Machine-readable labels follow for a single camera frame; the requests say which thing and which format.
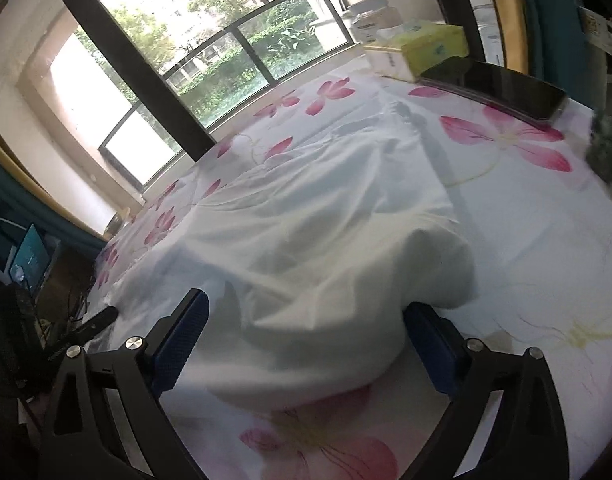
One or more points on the teal and yellow right curtain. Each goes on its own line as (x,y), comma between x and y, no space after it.
(543,39)

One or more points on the dark window frame post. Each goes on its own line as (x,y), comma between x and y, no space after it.
(148,85)

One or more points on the white plastic jar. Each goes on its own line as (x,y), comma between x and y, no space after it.
(367,17)

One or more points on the floral white bed sheet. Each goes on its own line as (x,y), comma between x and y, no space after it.
(540,226)

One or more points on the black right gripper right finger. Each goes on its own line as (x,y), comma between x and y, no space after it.
(528,437)

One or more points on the green rolled cloth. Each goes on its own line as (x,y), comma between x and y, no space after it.
(599,151)

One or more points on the black smartphone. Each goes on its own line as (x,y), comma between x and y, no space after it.
(521,96)

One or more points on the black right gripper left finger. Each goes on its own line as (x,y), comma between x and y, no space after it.
(82,439)

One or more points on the light blue large garment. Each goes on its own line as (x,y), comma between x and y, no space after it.
(308,261)

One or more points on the black balcony railing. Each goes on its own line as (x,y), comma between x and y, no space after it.
(227,71)

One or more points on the tablet with teal screen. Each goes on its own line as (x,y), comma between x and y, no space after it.
(30,262)

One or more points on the teal and yellow left curtain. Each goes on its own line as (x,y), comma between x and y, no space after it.
(29,199)

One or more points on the yellow tissue box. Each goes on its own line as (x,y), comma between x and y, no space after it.
(406,51)

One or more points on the teal and yellow curtain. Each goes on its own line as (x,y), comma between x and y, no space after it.
(543,39)
(29,199)

